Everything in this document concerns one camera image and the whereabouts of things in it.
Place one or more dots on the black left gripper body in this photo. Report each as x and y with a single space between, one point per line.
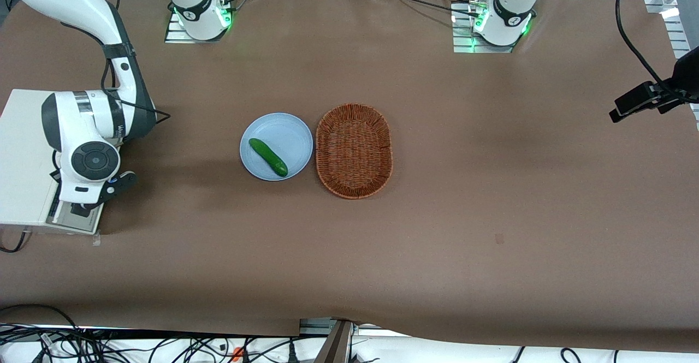
673 93

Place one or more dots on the glass oven door metal frame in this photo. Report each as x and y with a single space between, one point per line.
68 218

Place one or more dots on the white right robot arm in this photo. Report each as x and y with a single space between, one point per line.
82 128

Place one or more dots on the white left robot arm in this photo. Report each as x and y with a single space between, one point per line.
510 8

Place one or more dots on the white toaster oven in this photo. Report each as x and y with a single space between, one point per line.
22 150

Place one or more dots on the green cucumber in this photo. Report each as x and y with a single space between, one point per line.
268 157

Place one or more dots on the brown table cover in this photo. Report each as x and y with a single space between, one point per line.
491 199

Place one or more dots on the light blue plate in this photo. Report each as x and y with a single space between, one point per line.
284 134

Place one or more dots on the aluminium profile bar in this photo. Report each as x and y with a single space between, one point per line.
311 327

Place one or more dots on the brown wicker basket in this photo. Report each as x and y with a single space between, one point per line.
354 151

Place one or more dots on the dark metal strut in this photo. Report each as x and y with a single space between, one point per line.
336 346

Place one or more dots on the small clear plastic bracket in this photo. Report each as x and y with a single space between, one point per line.
96 239

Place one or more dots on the aluminium frame with slotted plate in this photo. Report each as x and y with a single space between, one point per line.
677 30

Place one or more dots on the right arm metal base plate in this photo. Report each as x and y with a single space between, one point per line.
172 34

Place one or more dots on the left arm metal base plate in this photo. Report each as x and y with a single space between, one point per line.
461 38

